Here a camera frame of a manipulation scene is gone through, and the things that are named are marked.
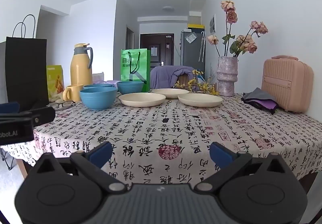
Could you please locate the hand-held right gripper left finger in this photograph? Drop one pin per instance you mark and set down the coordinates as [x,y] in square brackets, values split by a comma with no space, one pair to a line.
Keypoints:
[100,154]

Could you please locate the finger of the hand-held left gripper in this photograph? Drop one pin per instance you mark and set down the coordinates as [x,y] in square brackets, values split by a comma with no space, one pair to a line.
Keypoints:
[42,114]
[8,107]

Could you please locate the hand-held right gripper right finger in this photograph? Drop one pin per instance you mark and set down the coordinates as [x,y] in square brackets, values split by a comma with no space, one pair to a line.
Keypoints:
[221,154]

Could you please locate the blue bowl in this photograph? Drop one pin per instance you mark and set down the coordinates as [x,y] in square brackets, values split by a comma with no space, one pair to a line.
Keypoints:
[129,87]
[96,85]
[99,98]

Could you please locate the cream plate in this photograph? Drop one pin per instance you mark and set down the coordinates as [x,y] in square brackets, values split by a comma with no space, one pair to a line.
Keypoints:
[169,92]
[142,100]
[200,100]

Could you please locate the white plastic wrapper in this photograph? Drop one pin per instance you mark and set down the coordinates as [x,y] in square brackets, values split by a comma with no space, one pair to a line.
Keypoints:
[56,98]

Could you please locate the black folding stand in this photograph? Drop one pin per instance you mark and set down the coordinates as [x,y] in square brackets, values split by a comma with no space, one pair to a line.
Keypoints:
[7,161]

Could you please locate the dark eyeglasses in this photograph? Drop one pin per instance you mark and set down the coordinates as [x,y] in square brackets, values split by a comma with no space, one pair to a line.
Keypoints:
[71,103]

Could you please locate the yellow snack box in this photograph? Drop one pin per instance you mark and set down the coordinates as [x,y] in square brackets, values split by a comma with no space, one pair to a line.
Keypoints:
[54,80]

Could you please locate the wooden table leg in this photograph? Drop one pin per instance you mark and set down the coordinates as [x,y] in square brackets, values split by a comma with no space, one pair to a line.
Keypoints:
[22,168]

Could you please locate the yellow mug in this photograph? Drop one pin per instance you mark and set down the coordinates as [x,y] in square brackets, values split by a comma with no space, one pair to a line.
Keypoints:
[74,91]

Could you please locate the black paper bag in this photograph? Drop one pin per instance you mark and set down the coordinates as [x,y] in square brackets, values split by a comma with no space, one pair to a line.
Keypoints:
[26,70]

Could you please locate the calligraphy printed tablecloth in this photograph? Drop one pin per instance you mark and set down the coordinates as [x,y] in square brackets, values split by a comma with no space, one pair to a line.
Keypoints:
[176,123]

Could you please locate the yellow thermos jug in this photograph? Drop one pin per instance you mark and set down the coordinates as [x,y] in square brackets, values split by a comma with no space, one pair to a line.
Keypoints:
[80,70]

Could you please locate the white plastic package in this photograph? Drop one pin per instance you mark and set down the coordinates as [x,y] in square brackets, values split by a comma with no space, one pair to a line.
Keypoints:
[98,77]

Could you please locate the purple cloth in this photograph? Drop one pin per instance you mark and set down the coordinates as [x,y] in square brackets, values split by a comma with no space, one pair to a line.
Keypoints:
[268,105]

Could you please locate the grey cloth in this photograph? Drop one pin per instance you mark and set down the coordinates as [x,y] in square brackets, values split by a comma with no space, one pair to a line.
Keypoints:
[259,94]

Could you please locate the purple plastic packet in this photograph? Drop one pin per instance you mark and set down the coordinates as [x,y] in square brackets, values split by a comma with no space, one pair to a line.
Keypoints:
[110,82]

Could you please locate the yellow flower branch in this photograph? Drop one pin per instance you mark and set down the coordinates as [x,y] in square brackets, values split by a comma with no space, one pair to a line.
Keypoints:
[198,86]

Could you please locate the teal plastic bag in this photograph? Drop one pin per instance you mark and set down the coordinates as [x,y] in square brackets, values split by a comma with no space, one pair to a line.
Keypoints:
[201,78]

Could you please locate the pink textured vase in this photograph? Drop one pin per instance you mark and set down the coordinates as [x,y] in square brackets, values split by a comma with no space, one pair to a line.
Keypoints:
[226,75]

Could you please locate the grey dried grass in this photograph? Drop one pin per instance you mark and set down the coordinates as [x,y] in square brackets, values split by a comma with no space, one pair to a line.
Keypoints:
[211,75]

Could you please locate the wooden chair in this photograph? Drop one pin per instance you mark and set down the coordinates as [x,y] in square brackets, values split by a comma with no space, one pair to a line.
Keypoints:
[185,78]

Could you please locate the pink hard case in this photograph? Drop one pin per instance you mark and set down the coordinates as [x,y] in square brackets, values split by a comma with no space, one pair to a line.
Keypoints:
[286,83]

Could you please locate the green paper bag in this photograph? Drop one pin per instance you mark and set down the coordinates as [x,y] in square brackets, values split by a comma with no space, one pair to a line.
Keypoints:
[135,62]

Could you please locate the purple jacket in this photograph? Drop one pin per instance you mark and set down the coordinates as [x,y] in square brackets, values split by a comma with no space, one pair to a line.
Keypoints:
[163,75]

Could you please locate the grey refrigerator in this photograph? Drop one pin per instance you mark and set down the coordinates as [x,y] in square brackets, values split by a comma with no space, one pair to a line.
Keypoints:
[193,55]

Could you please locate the dark entrance door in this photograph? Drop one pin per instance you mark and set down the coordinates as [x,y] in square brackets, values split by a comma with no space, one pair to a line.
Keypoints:
[157,61]

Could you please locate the white folded umbrella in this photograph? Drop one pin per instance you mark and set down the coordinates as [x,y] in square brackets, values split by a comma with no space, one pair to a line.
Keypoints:
[202,47]

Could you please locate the white paper notice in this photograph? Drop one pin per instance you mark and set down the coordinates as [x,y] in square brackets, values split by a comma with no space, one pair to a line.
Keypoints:
[154,51]

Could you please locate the grey interior door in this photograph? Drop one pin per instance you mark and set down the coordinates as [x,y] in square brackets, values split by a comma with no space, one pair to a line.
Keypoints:
[130,39]

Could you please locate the clear plastic sleeve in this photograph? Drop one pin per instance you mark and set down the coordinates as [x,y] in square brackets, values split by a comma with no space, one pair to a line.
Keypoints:
[191,37]

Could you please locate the yellow and black box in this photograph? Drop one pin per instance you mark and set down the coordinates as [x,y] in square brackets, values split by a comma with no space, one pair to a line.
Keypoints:
[196,26]

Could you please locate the dried pink roses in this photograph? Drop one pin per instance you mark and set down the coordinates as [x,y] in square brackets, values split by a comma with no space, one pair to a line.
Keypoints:
[231,15]

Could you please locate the round ceiling lamp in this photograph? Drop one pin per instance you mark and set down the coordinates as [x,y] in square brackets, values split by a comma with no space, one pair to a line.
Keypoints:
[168,8]

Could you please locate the white wall panel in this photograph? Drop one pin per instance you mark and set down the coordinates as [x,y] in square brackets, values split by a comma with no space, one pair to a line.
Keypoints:
[212,23]

